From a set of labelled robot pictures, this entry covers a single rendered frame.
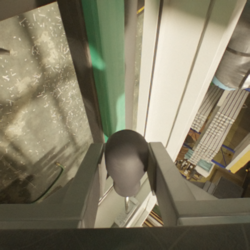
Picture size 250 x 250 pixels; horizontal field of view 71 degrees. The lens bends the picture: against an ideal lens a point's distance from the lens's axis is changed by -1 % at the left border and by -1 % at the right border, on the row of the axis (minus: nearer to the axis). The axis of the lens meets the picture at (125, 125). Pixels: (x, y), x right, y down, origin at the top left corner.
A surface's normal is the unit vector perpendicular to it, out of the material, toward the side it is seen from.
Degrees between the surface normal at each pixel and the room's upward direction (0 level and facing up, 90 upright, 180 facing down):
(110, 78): 0
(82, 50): 90
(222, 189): 90
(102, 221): 90
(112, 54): 0
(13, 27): 0
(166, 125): 90
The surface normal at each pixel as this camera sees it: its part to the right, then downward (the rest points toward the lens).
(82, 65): -0.62, 0.62
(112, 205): -0.01, -0.62
